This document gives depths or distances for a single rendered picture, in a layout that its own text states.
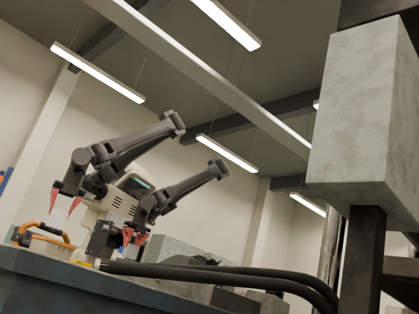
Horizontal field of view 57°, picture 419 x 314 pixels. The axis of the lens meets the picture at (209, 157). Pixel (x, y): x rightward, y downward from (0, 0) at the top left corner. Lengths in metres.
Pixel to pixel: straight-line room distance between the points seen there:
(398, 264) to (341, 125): 0.45
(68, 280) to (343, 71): 0.70
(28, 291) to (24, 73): 6.66
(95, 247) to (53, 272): 1.08
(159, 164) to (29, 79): 2.88
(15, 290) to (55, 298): 0.07
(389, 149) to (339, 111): 0.14
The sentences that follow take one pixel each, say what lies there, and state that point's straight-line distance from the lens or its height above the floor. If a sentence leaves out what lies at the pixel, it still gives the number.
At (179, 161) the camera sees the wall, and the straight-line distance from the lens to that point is 8.30.
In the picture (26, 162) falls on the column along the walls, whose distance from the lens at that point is 6.64.
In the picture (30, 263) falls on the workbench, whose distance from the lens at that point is 0.69.
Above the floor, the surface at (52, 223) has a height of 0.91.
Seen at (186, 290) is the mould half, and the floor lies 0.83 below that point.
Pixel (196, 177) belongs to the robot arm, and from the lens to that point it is 1.77.
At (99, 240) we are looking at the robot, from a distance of 1.78.
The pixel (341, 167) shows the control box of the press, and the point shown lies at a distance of 0.80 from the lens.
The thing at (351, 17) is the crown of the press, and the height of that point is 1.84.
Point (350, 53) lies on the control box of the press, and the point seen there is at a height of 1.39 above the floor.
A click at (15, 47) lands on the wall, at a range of 7.41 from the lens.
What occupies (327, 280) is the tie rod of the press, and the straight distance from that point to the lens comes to 1.13.
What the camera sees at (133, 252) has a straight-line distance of 1.62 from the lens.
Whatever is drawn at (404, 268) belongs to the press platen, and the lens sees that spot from 1.14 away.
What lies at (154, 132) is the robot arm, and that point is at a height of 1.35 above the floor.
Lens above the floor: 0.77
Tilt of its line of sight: 22 degrees up
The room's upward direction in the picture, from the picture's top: 16 degrees clockwise
